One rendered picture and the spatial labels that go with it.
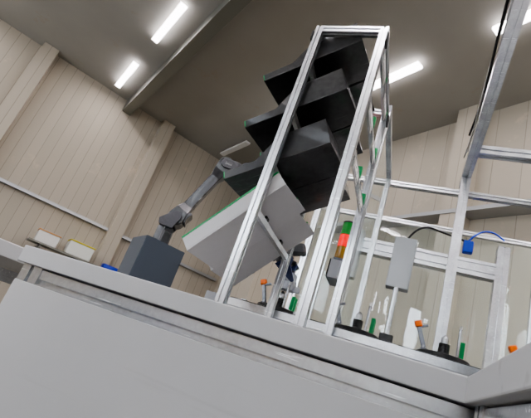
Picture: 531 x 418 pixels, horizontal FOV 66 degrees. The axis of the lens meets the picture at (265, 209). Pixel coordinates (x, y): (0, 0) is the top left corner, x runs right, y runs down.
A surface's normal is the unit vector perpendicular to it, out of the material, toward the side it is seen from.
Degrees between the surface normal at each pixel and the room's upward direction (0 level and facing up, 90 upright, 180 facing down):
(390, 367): 90
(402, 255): 90
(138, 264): 90
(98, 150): 90
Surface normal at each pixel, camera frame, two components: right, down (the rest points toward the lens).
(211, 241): 0.38, 0.69
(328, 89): -0.42, -0.47
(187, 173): 0.58, -0.11
